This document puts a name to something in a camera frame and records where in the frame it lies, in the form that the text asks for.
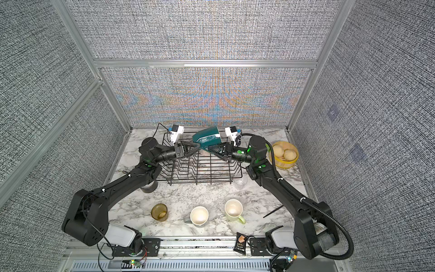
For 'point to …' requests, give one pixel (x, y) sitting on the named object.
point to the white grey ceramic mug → (199, 216)
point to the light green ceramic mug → (233, 211)
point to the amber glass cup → (159, 211)
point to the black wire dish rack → (201, 167)
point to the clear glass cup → (239, 183)
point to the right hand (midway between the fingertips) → (209, 147)
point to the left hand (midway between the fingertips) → (202, 148)
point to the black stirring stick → (278, 208)
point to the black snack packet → (241, 243)
